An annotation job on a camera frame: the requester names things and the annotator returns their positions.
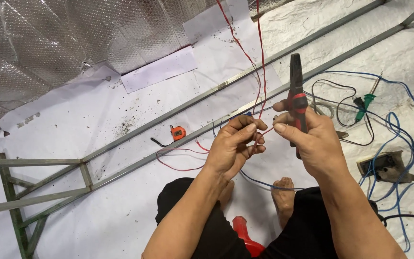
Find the person's left hand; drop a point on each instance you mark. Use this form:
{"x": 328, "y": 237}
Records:
{"x": 225, "y": 151}

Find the person's right hand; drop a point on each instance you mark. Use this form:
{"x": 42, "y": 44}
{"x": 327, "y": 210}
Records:
{"x": 318, "y": 144}

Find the black and red pliers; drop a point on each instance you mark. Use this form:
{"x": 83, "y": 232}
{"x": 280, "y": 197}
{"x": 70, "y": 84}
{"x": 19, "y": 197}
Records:
{"x": 296, "y": 82}

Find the small brown wood scrap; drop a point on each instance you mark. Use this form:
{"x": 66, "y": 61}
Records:
{"x": 341, "y": 135}

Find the small blue object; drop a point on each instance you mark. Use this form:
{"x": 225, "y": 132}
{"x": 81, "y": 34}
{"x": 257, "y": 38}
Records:
{"x": 239, "y": 115}

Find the person's left foot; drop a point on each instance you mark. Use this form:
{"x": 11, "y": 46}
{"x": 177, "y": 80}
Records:
{"x": 226, "y": 194}

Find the person's foot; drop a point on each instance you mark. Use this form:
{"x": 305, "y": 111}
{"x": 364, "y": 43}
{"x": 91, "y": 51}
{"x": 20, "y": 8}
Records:
{"x": 283, "y": 201}
{"x": 226, "y": 194}

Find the orange tape measure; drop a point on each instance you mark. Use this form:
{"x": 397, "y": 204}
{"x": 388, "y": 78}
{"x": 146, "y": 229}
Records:
{"x": 178, "y": 133}

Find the green soldering iron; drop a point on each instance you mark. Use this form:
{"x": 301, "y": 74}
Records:
{"x": 365, "y": 102}

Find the person's black trousers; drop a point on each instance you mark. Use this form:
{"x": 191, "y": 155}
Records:
{"x": 192, "y": 205}

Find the person's right foot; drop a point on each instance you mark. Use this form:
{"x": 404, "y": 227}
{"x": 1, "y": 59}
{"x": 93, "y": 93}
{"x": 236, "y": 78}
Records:
{"x": 283, "y": 201}

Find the black socket on wooden block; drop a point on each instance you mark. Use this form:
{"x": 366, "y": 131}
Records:
{"x": 385, "y": 163}

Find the red plastic stool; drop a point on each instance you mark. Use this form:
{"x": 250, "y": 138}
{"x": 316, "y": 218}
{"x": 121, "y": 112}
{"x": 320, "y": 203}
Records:
{"x": 244, "y": 235}

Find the white paper sheet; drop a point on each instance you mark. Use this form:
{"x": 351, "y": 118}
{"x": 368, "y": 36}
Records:
{"x": 214, "y": 28}
{"x": 160, "y": 68}

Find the silver bubble foil insulation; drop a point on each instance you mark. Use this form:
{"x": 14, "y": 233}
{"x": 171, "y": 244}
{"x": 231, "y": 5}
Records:
{"x": 49, "y": 43}

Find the grey metal truss frame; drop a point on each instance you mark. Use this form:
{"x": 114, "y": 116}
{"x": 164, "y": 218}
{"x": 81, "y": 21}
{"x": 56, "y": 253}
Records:
{"x": 31, "y": 163}

